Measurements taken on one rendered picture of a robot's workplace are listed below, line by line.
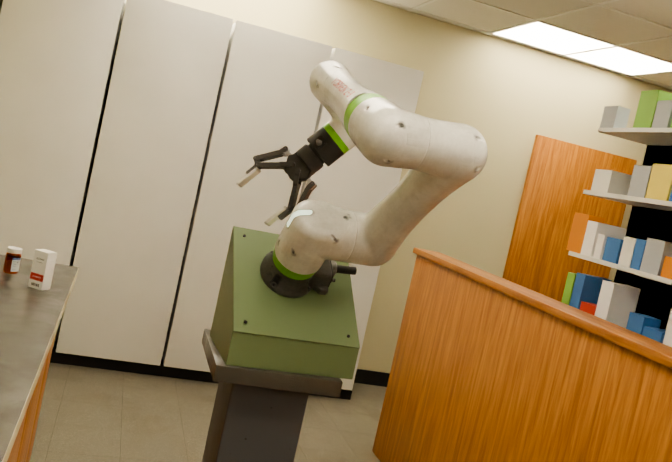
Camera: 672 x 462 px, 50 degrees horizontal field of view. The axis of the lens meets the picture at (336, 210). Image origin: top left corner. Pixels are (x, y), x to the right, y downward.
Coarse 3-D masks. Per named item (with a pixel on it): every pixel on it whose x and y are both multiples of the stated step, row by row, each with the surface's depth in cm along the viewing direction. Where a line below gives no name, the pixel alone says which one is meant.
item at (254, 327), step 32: (256, 256) 187; (224, 288) 187; (256, 288) 180; (224, 320) 180; (256, 320) 174; (288, 320) 178; (320, 320) 182; (352, 320) 186; (224, 352) 174; (256, 352) 172; (288, 352) 175; (320, 352) 178; (352, 352) 181
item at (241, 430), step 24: (216, 408) 191; (240, 408) 178; (264, 408) 179; (288, 408) 181; (216, 432) 184; (240, 432) 178; (264, 432) 180; (288, 432) 182; (216, 456) 178; (240, 456) 179; (264, 456) 181; (288, 456) 182
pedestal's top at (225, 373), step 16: (208, 336) 192; (208, 352) 184; (224, 368) 169; (240, 368) 170; (256, 368) 173; (240, 384) 171; (256, 384) 172; (272, 384) 173; (288, 384) 174; (304, 384) 175; (320, 384) 176; (336, 384) 177
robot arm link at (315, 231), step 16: (304, 208) 171; (320, 208) 172; (336, 208) 175; (288, 224) 172; (304, 224) 168; (320, 224) 169; (336, 224) 171; (352, 224) 173; (288, 240) 172; (304, 240) 169; (320, 240) 168; (336, 240) 170; (352, 240) 172; (288, 256) 174; (304, 256) 172; (320, 256) 173; (336, 256) 174; (288, 272) 178; (304, 272) 177
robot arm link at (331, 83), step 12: (312, 72) 178; (324, 72) 174; (336, 72) 171; (348, 72) 174; (312, 84) 178; (324, 84) 170; (336, 84) 165; (348, 84) 161; (360, 84) 164; (324, 96) 170; (336, 96) 161; (348, 96) 154; (336, 108) 160
